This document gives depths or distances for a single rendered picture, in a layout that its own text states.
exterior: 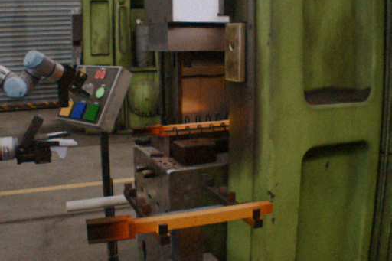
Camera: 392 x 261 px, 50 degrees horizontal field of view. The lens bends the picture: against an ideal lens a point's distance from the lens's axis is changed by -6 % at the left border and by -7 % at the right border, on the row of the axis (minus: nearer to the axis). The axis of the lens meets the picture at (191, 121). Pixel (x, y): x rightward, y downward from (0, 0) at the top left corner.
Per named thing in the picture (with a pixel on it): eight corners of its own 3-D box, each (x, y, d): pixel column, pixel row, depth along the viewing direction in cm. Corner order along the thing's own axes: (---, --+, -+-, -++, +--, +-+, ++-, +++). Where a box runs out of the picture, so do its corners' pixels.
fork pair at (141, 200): (142, 213, 98) (142, 205, 98) (135, 205, 103) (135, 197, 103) (235, 200, 106) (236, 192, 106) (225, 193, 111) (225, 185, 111)
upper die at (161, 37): (167, 51, 146) (167, 22, 144) (148, 50, 164) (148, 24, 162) (275, 50, 162) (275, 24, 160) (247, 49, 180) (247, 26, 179)
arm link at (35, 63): (19, 63, 167) (31, 45, 167) (40, 75, 175) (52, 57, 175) (24, 70, 162) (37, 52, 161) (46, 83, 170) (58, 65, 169)
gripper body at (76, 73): (89, 76, 183) (68, 63, 174) (81, 95, 181) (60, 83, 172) (79, 76, 188) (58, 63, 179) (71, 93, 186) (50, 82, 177)
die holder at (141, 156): (171, 295, 144) (168, 170, 136) (137, 250, 178) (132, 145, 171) (305, 261, 166) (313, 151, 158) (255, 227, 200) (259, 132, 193)
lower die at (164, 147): (169, 157, 152) (168, 132, 150) (150, 145, 170) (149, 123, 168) (273, 145, 168) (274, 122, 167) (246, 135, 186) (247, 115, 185)
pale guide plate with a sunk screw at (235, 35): (239, 82, 128) (239, 22, 125) (224, 79, 136) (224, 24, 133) (246, 82, 129) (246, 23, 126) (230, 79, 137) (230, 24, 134)
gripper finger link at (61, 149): (78, 158, 139) (53, 155, 141) (76, 139, 138) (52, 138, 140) (73, 160, 136) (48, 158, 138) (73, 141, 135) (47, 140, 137)
